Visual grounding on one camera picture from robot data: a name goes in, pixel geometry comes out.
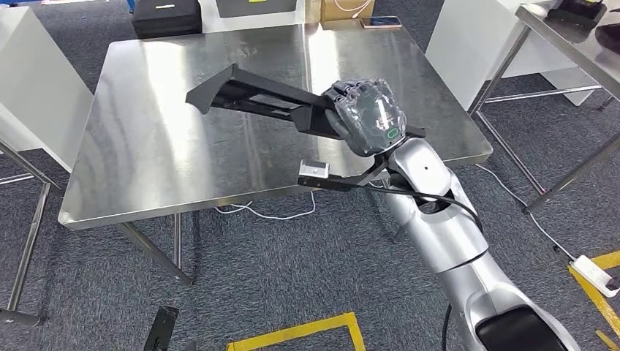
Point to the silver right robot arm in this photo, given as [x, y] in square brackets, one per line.
[450, 232]

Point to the dark grey case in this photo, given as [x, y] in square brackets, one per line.
[256, 7]

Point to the black carrying case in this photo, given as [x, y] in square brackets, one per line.
[167, 19]

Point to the black left wrist camera bracket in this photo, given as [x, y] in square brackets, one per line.
[162, 329]

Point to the stainless steel table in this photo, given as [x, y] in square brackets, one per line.
[27, 252]
[571, 43]

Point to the white partition panel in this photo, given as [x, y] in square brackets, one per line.
[465, 43]
[38, 72]

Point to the white power strip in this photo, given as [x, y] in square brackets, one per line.
[591, 273]

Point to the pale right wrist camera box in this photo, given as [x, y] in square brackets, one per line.
[315, 169]

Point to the stainless steel workbench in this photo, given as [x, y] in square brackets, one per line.
[169, 145]

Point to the yellow floor tape square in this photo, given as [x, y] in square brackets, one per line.
[608, 260]
[290, 333]

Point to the long black plastic part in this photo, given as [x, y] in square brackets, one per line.
[213, 89]

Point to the black right wrist camera bracket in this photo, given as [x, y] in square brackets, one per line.
[334, 184]

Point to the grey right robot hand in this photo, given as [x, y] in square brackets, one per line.
[373, 116]

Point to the cardboard box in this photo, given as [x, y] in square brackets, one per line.
[329, 12]

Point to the smartphone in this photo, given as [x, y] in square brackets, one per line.
[381, 22]

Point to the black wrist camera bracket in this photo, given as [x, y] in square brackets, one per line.
[162, 329]
[334, 184]

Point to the black device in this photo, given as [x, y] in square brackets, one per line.
[576, 12]
[610, 38]

